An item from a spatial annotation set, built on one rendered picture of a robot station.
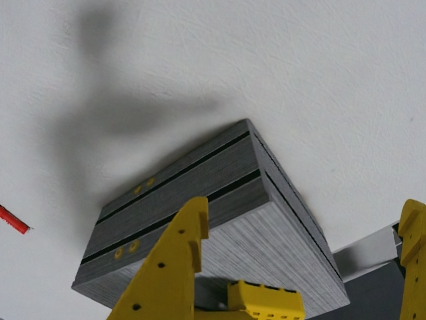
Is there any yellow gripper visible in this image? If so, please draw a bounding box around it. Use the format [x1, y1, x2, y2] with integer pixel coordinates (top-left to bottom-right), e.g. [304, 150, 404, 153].
[106, 197, 426, 320]

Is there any red aa battery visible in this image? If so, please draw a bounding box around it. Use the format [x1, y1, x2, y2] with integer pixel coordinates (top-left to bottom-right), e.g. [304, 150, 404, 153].
[0, 206, 30, 236]

